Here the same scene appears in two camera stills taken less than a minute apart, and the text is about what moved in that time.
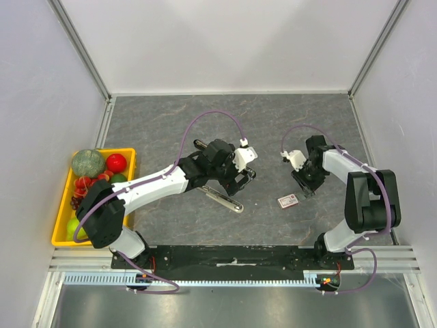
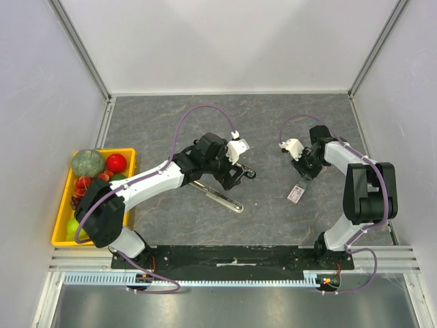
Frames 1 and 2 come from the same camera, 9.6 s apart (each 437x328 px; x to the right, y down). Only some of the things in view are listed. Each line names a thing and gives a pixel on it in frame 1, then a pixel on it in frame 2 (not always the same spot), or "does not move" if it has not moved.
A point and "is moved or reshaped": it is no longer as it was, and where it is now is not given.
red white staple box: x=287 y=200 is moved or reshaped
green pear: x=72 y=226 does not move
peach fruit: x=106 y=175 does not move
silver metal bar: x=223 y=199 does not move
